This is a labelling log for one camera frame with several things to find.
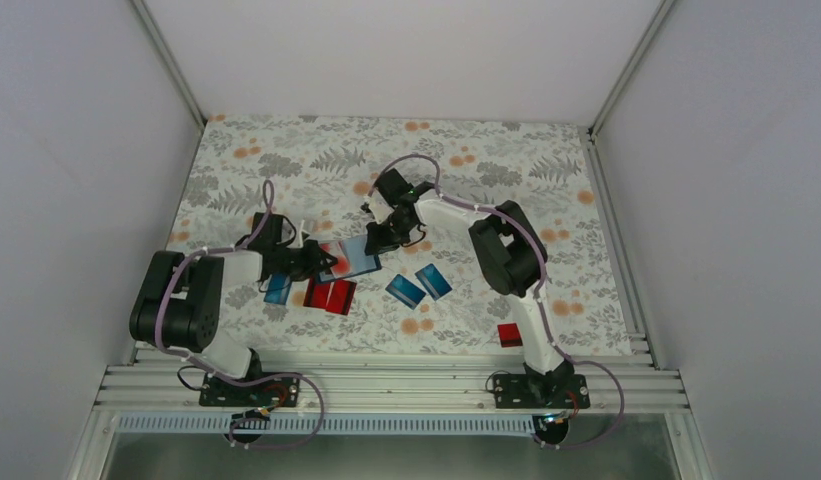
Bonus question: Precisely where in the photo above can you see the white card red circle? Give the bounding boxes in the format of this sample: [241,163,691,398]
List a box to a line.
[318,241,352,283]

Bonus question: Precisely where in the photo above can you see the floral patterned table mat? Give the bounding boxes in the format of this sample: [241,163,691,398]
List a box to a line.
[168,115,632,356]

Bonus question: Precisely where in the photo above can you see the purple cable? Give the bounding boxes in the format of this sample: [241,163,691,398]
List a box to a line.
[152,180,328,452]
[370,154,627,453]

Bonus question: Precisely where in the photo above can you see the dark blue card holder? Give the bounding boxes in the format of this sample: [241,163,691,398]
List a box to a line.
[316,235,382,284]

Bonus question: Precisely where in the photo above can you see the red card upper stack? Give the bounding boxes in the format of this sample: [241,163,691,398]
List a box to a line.
[303,278,331,310]

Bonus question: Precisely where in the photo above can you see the aluminium front rail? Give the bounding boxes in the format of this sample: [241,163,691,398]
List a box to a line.
[94,362,690,414]

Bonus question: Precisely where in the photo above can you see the red card overlapping stack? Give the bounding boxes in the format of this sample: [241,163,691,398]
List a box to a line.
[325,279,357,316]

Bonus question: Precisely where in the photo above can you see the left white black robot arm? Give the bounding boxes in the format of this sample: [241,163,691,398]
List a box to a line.
[129,213,339,405]

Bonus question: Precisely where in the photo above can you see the blue card far left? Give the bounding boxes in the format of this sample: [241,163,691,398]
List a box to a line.
[264,274,292,306]

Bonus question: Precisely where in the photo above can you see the blue card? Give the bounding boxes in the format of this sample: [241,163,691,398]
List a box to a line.
[264,274,292,306]
[415,264,452,300]
[385,274,426,310]

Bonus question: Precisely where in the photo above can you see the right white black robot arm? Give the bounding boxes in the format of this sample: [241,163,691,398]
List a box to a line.
[361,168,574,407]

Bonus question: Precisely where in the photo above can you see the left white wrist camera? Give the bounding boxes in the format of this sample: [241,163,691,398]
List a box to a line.
[298,219,319,241]

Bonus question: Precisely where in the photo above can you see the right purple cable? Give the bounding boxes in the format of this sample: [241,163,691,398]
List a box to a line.
[370,154,627,453]

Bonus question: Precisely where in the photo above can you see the red card far right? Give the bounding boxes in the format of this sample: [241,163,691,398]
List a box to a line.
[497,323,523,348]

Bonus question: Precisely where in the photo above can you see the blue card centre right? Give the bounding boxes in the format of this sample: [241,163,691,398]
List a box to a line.
[415,264,452,300]

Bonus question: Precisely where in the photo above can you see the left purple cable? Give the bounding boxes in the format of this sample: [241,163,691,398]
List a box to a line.
[152,180,328,452]

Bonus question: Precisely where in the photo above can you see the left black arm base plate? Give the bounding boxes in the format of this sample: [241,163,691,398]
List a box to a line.
[198,376,300,408]

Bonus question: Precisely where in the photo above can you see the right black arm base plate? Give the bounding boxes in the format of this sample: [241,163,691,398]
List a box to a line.
[485,370,591,410]

